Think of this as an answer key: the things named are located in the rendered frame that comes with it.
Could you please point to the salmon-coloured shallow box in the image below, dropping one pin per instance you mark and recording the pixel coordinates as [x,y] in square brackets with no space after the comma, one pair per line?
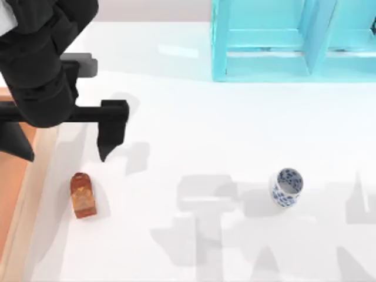
[14,205]

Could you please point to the brown bread loaf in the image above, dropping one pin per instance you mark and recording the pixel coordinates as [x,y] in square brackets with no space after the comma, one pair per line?
[83,195]

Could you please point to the light blue rack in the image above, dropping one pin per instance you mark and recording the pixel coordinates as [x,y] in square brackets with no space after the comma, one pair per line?
[264,41]

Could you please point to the blue and white cup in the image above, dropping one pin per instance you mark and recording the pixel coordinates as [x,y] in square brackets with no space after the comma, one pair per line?
[283,194]

